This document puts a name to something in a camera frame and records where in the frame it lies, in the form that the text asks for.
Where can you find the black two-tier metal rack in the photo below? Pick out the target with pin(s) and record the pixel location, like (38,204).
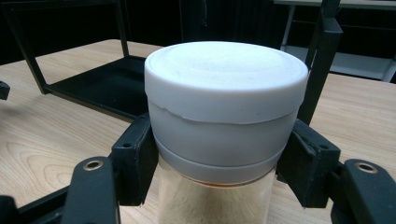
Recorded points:
(109,84)

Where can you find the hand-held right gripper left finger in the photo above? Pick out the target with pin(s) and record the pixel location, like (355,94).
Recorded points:
(134,161)

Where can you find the brown-filled jar with white lid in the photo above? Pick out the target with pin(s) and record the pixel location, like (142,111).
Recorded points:
(224,102)

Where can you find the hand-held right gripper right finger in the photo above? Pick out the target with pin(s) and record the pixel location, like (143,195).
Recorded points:
(306,168)

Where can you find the white metal stand frame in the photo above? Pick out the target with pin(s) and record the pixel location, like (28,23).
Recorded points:
(358,63)

